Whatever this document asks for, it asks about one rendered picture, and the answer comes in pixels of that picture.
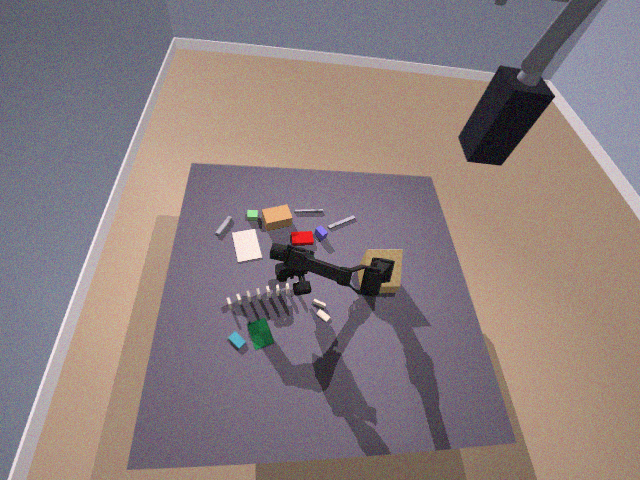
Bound red rectangular block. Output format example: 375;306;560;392
291;231;314;245

